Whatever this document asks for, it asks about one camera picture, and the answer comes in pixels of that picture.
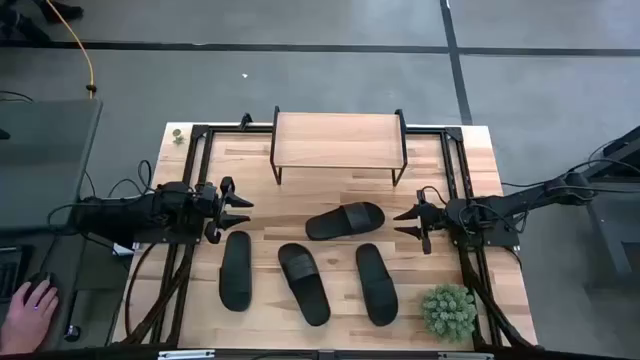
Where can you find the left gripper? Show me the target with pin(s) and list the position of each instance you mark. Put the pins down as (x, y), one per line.
(210, 195)

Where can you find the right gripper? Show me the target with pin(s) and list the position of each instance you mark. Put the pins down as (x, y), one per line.
(434, 217)

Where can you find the black rubber slide sandal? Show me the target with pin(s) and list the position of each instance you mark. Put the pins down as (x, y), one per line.
(377, 285)
(304, 282)
(345, 221)
(235, 272)

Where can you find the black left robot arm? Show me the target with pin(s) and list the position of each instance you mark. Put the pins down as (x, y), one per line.
(165, 205)

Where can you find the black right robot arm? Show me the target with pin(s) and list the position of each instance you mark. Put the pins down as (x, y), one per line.
(500, 205)

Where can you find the wooden shelf with black legs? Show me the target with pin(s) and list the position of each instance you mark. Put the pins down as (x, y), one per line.
(337, 140)

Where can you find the black clamp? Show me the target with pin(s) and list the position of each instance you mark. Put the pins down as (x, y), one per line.
(245, 121)

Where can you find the large green artificial plant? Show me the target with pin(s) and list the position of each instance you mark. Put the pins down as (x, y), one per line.
(449, 312)

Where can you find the grey computer desk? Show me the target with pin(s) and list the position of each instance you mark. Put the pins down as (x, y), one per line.
(65, 260)

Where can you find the dark grey metal cart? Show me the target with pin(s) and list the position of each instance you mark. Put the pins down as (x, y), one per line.
(607, 235)

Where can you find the grey side table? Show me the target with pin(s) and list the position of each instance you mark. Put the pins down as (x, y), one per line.
(45, 160)

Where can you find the black round knob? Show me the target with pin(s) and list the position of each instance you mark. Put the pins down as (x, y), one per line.
(73, 333)

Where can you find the black computer mouse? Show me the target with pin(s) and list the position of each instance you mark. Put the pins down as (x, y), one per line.
(40, 280)

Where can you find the black keyboard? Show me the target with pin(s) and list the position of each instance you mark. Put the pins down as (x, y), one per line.
(10, 275)

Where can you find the person's hand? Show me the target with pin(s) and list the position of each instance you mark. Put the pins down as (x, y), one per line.
(27, 320)

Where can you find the person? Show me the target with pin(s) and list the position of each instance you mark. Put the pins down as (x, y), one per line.
(62, 11)

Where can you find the black aluminium frame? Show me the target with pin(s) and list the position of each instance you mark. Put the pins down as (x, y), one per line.
(430, 131)

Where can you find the silver metal bracket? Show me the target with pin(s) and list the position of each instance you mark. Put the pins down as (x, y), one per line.
(465, 356)
(186, 355)

